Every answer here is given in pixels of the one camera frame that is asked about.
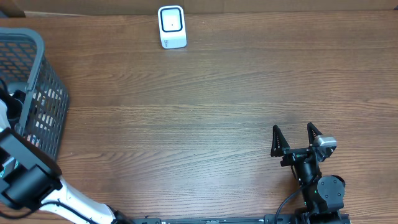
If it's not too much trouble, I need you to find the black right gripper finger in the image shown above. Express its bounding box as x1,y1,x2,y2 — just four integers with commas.
271,125,290,157
307,122,323,145

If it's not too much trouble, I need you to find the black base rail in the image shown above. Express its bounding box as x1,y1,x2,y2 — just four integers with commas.
131,214,351,224

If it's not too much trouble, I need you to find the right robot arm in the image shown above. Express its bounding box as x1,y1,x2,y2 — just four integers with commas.
268,122,350,223

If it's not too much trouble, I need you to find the grey plastic mesh basket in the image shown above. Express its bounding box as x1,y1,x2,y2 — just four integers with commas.
1,27,70,160

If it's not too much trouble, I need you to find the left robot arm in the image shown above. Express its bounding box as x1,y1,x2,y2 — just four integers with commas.
1,89,132,223

